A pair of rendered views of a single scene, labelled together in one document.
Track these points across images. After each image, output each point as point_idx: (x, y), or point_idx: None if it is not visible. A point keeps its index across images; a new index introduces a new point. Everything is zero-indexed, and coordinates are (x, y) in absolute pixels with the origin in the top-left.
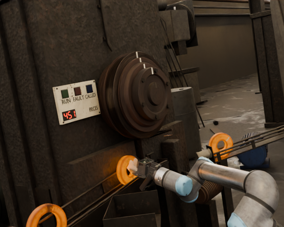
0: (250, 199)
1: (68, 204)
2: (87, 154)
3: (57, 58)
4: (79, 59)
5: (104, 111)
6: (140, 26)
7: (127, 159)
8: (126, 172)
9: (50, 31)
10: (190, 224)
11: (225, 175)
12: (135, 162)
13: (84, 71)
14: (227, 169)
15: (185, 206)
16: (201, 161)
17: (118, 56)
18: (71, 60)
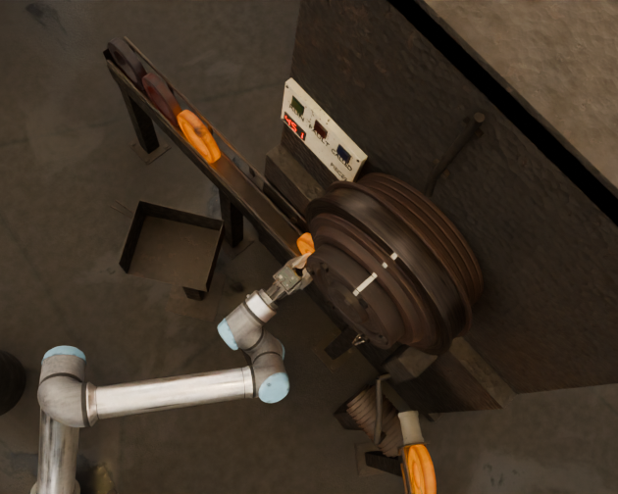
0: (49, 373)
1: (243, 160)
2: (314, 178)
3: (315, 63)
4: (358, 112)
5: None
6: (580, 285)
7: (314, 251)
8: None
9: (319, 23)
10: (411, 393)
11: (154, 380)
12: None
13: (358, 132)
14: (161, 387)
15: (416, 386)
16: (264, 377)
17: (455, 216)
18: (341, 95)
